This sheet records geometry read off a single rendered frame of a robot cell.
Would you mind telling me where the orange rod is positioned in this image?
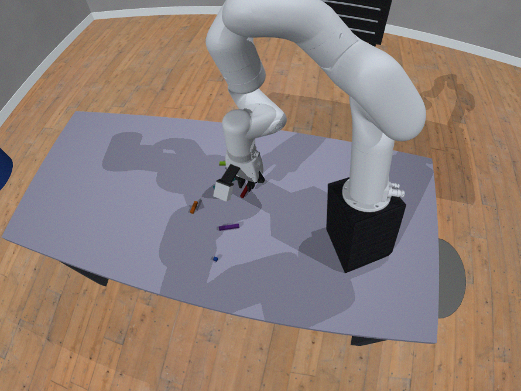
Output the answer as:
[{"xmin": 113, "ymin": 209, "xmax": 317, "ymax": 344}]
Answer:
[{"xmin": 190, "ymin": 201, "xmax": 198, "ymax": 214}]

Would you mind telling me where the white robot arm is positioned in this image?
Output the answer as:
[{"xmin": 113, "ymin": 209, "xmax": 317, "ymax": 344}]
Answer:
[{"xmin": 205, "ymin": 0, "xmax": 426, "ymax": 212}]

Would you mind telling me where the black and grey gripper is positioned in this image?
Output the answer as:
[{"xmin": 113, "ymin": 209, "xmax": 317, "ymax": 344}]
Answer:
[{"xmin": 225, "ymin": 151, "xmax": 265, "ymax": 192}]

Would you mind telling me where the purple rod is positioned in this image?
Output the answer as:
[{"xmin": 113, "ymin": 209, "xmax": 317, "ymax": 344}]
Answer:
[{"xmin": 219, "ymin": 224, "xmax": 239, "ymax": 231}]

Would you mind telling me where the dark red rod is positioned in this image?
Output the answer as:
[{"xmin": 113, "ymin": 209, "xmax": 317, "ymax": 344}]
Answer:
[{"xmin": 240, "ymin": 185, "xmax": 248, "ymax": 198}]

